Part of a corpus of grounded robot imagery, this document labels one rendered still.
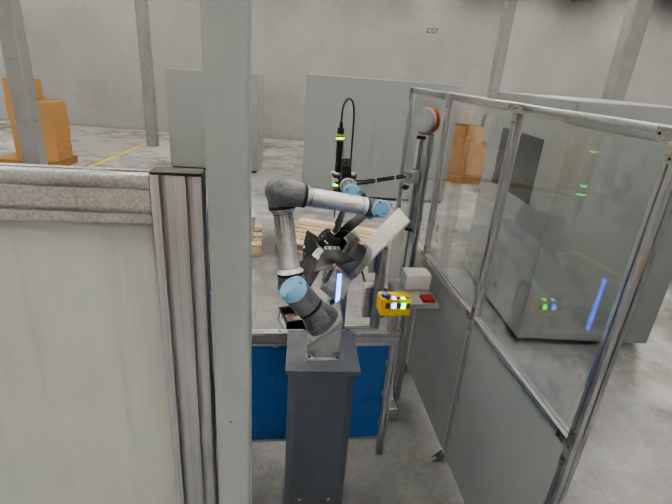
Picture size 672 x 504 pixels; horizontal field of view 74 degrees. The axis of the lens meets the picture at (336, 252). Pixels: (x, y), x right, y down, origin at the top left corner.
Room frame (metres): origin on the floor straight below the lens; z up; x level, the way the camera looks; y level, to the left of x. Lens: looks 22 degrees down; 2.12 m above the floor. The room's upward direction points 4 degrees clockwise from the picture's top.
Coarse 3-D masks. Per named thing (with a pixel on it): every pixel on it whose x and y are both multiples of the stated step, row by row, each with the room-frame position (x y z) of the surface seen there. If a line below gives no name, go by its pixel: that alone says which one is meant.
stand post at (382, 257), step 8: (384, 248) 2.51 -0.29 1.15; (384, 256) 2.52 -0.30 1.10; (376, 264) 2.58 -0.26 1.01; (384, 264) 2.50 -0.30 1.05; (376, 272) 2.56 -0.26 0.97; (384, 272) 2.50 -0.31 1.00; (376, 280) 2.54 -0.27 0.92; (384, 280) 2.50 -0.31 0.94; (376, 288) 2.51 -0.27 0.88; (376, 296) 2.50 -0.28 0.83; (376, 312) 2.50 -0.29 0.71; (376, 320) 2.52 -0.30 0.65; (376, 328) 2.50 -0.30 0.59
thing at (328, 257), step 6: (324, 252) 2.29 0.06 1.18; (330, 252) 2.29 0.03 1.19; (336, 252) 2.29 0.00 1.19; (342, 252) 2.30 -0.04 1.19; (324, 258) 2.22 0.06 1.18; (330, 258) 2.20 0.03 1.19; (336, 258) 2.20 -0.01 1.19; (342, 258) 2.19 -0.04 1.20; (348, 258) 2.18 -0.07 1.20; (318, 264) 2.17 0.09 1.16; (324, 264) 2.15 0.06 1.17; (330, 264) 2.14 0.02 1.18; (336, 264) 2.13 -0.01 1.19; (342, 264) 2.11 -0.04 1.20; (318, 270) 2.11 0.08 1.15
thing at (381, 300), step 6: (378, 294) 2.06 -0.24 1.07; (390, 294) 2.06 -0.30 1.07; (396, 294) 2.07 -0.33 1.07; (402, 294) 2.07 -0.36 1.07; (408, 294) 2.08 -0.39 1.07; (378, 300) 2.05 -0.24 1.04; (384, 300) 1.99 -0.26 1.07; (390, 300) 2.00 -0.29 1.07; (396, 300) 2.00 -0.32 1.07; (402, 300) 2.01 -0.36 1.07; (408, 300) 2.01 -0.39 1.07; (378, 306) 2.04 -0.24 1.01; (384, 306) 1.99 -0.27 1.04; (390, 306) 2.00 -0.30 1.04; (396, 306) 2.00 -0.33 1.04; (384, 312) 1.99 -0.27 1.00; (390, 312) 2.00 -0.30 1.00; (396, 312) 2.00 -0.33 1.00; (402, 312) 2.01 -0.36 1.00; (408, 312) 2.01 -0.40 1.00
